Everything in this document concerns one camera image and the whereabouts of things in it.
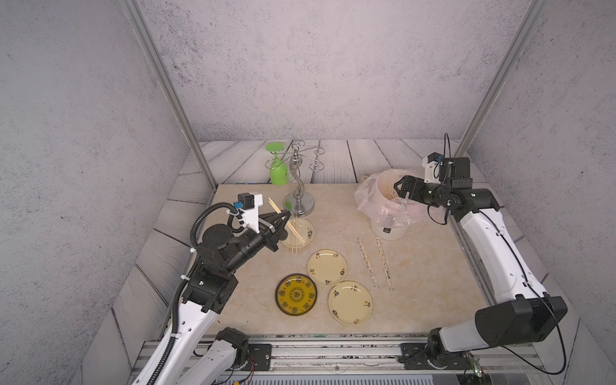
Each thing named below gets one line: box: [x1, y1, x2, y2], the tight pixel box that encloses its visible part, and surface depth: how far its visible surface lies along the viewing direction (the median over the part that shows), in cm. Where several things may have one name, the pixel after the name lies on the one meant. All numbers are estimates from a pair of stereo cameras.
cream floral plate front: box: [328, 280, 373, 326], surface depth 85 cm
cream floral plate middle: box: [306, 248, 348, 288], surface depth 94 cm
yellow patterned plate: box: [275, 272, 318, 317], surface depth 88 cm
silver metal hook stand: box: [264, 139, 326, 217], surface depth 107 cm
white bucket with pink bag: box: [354, 168, 428, 242], surface depth 89 cm
